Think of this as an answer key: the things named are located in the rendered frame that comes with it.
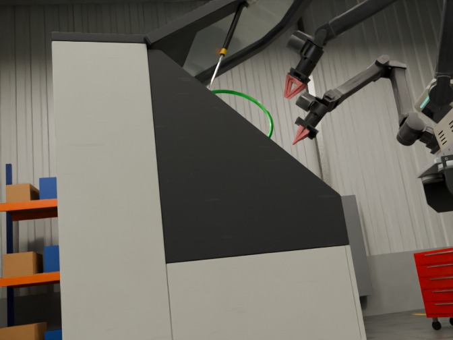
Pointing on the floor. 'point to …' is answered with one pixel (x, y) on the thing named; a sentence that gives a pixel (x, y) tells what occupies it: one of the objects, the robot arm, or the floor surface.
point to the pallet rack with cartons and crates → (13, 279)
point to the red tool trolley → (436, 283)
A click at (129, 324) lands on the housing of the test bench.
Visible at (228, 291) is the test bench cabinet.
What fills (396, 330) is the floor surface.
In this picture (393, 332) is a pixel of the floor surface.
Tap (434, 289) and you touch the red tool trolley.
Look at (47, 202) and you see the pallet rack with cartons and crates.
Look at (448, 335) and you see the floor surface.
